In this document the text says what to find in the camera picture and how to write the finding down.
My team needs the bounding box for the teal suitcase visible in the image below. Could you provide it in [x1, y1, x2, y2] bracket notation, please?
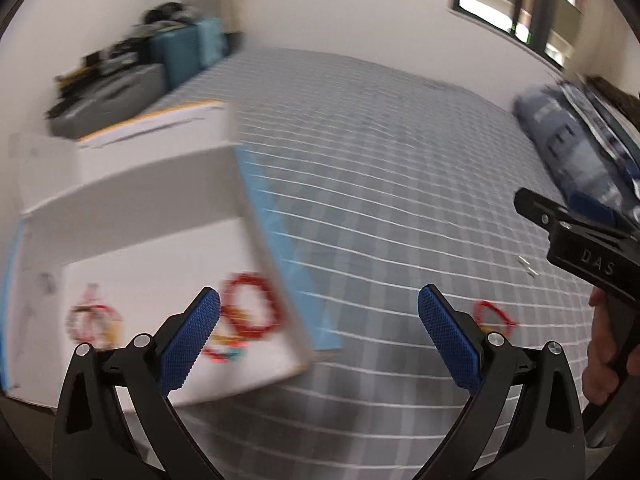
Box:
[151, 23, 203, 91]

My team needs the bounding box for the red cord bracelet gold charm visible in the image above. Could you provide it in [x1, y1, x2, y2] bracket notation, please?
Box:
[473, 300, 518, 338]

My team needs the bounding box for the grey checked bed sheet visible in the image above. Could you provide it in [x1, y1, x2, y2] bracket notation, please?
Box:
[160, 50, 591, 479]

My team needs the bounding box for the pile of dark clothes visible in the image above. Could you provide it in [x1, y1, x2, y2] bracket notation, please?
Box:
[122, 2, 203, 44]

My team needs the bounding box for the right hand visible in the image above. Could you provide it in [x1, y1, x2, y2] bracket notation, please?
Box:
[582, 287, 620, 405]

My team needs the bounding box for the white cardboard box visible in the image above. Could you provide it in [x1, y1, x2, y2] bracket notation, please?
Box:
[1, 101, 341, 408]

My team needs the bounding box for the window with dark frame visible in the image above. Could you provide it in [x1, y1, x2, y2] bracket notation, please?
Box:
[451, 0, 597, 68]

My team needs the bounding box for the multicolour glass bead bracelet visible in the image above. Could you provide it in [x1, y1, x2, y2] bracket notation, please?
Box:
[202, 331, 252, 366]

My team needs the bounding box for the large red bead bracelet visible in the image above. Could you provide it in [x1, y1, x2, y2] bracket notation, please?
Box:
[219, 271, 282, 339]

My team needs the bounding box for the blue patterned duvet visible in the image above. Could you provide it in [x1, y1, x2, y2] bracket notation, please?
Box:
[513, 76, 639, 226]

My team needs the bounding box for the thin red string bracelet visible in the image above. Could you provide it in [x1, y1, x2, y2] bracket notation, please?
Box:
[64, 284, 124, 348]

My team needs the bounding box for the grey suitcase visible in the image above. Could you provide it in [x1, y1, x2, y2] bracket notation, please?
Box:
[47, 64, 167, 140]

